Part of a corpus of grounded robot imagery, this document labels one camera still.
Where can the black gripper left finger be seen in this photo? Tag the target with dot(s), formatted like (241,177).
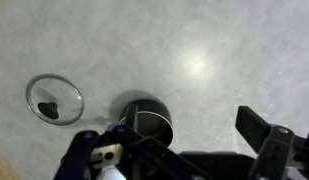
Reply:
(140,146)

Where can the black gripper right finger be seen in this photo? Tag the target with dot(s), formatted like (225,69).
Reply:
(274,150)

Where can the glass lid with black knob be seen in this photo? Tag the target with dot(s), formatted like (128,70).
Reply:
(60,95)

